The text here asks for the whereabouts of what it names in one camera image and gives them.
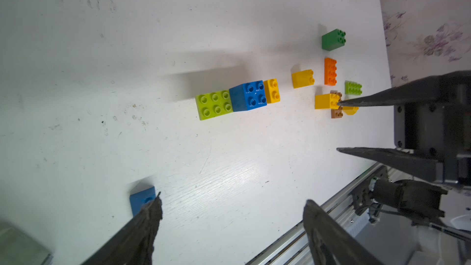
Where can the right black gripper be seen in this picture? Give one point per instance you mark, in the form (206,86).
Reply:
(432,119)

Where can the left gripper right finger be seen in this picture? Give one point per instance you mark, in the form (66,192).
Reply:
(329,243)

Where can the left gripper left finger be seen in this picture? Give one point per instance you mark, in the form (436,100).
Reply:
(134,243)

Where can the blue sloped lego brick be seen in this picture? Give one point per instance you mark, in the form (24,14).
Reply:
(141,198)

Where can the lime green lego plate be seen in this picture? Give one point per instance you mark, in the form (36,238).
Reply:
(214,104)

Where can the yellow sloped lego brick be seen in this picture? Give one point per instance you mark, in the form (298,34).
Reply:
(272,91)

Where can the blue square lego brick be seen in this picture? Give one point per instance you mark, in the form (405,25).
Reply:
(248,96)

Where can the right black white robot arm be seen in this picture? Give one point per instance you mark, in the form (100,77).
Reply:
(418,200)

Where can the yellow lego brick hidden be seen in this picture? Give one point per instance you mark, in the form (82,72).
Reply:
(350,110)

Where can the brown long lego brick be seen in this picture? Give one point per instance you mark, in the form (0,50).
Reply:
(337,113)

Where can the yellow lego brick centre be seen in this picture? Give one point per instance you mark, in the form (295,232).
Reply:
(327,101)

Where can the orange lego brick right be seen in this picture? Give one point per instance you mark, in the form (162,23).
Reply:
(330,72)

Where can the green lego brick right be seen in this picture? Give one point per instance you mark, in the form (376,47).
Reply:
(333,40)

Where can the yellow square lego brick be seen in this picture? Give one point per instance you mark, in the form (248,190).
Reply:
(303,78)

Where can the lime green plate right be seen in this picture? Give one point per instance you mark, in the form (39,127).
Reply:
(353,88)

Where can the aluminium front rail frame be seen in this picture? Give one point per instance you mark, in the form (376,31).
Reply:
(293,247)

